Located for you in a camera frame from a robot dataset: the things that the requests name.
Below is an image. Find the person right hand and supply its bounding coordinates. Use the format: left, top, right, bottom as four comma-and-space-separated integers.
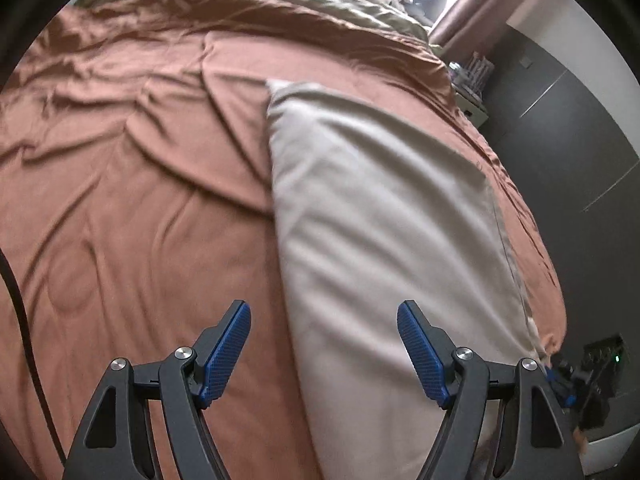
573, 427, 589, 455

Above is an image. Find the black cable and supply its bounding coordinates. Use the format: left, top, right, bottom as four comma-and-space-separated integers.
0, 249, 68, 466

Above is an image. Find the white nightstand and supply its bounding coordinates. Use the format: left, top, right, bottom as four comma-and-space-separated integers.
452, 84, 489, 129

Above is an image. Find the beige jacket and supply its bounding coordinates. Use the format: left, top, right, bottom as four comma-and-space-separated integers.
267, 80, 544, 479

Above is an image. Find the right pink curtain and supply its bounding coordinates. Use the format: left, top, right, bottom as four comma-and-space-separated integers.
428, 0, 524, 62

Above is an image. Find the brown bed sheet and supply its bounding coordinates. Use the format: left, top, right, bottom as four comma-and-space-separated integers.
1, 0, 566, 479

